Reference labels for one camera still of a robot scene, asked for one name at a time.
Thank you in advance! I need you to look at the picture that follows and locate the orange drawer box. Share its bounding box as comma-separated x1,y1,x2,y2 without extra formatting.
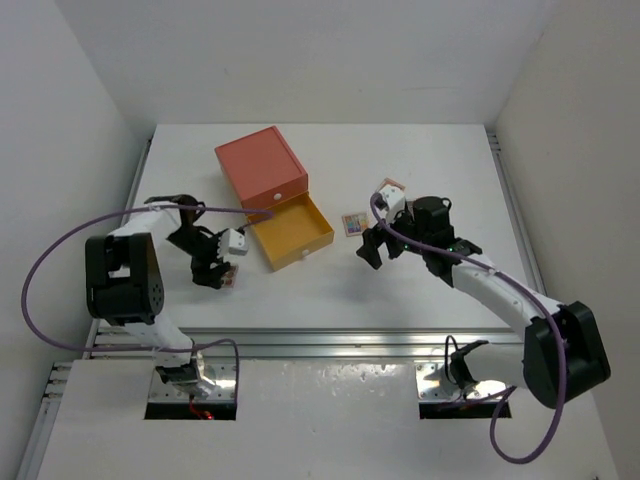
214,126,308,203

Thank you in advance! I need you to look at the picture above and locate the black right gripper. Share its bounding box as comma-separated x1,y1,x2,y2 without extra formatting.
358,204,430,269

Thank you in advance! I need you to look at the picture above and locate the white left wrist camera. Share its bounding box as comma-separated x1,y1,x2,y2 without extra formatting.
218,229,249,257

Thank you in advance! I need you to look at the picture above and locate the metal base plate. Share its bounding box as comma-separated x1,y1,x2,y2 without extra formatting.
414,360,510,404
148,359,237,405

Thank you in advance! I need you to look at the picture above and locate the yellow drawer with white knob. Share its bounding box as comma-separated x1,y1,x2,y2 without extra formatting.
249,193,335,271

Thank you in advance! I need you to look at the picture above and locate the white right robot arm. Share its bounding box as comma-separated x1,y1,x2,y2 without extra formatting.
356,187,611,408

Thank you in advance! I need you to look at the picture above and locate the clear nine-pan eyeshadow palette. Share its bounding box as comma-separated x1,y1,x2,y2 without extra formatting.
221,263,239,289

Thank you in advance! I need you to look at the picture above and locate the aluminium rail frame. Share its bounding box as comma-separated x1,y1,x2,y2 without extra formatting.
16,133,520,479

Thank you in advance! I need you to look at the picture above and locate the orange drawer with white knob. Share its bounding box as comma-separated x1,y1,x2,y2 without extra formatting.
241,175,308,209

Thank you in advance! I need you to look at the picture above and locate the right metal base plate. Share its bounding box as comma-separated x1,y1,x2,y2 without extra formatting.
414,360,510,404

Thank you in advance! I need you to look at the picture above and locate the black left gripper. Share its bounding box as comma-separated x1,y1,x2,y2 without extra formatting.
166,226,230,288

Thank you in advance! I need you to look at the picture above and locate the square orange blush compact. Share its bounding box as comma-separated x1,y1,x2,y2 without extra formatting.
378,177,405,191

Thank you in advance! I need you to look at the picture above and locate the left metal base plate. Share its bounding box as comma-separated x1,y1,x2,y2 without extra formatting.
148,359,237,405

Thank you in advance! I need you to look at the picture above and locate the small colourful eyeshadow palette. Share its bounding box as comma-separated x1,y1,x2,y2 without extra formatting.
341,212,369,237

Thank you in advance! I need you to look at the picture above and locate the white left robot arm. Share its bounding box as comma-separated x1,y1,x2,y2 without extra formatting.
85,194,248,399

